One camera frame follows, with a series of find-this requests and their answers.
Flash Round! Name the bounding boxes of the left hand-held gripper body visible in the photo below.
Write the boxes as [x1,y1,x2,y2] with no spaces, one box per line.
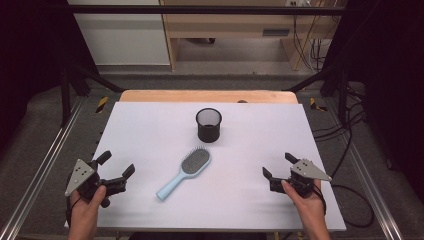
[64,158,128,209]

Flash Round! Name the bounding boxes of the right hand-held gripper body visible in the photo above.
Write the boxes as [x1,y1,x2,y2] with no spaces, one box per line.
[268,158,333,199]

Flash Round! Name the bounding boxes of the light blue hairbrush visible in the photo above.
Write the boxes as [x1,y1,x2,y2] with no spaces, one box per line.
[155,146,213,202]

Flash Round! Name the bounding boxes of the black mesh pen holder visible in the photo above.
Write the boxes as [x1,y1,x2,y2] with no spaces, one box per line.
[195,106,223,144]

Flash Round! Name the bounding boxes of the person's left hand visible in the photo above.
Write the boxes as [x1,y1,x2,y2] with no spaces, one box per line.
[68,184,108,230]

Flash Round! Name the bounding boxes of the person's right hand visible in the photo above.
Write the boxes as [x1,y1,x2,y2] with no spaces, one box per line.
[280,178,327,222]

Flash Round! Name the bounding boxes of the yellow black tape strip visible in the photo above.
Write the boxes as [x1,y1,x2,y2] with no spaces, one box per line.
[308,96,330,113]
[95,95,110,115]

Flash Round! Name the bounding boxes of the person's dark clothing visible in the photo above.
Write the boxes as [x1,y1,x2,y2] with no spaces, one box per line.
[127,231,268,240]

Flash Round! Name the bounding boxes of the white cabinet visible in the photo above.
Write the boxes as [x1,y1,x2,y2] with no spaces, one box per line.
[67,0,171,66]

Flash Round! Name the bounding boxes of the black curtain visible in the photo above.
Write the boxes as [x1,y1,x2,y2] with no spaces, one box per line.
[322,0,424,195]
[0,0,99,159]

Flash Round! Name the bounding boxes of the wooden desk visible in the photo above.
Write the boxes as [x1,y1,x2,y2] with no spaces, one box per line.
[158,0,345,73]

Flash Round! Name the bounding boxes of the white power strip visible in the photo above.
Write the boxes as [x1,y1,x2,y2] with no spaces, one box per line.
[285,0,313,8]

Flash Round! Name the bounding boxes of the black metal crossbar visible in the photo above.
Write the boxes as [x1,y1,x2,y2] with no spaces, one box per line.
[65,4,348,16]

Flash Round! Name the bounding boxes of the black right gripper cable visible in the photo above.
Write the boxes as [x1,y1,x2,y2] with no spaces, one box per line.
[312,183,328,216]

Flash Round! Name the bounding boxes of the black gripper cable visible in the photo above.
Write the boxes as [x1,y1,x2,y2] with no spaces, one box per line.
[312,183,328,216]
[65,195,83,229]

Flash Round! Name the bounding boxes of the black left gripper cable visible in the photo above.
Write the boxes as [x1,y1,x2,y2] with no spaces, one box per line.
[65,195,83,229]

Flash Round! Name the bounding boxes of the aluminium rail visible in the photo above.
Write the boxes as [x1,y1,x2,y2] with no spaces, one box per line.
[0,96,86,240]
[328,99,405,240]

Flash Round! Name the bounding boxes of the black floor cables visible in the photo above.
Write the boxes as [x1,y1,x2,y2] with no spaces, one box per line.
[312,82,368,144]

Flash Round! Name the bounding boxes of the long black floor cable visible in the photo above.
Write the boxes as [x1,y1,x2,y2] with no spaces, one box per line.
[329,109,375,229]

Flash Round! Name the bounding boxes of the black metal frame stand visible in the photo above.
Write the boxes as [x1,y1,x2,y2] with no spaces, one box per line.
[282,64,350,127]
[59,62,125,128]

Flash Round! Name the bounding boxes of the hanging cable bundle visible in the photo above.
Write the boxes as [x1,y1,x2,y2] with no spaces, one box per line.
[291,14,332,73]

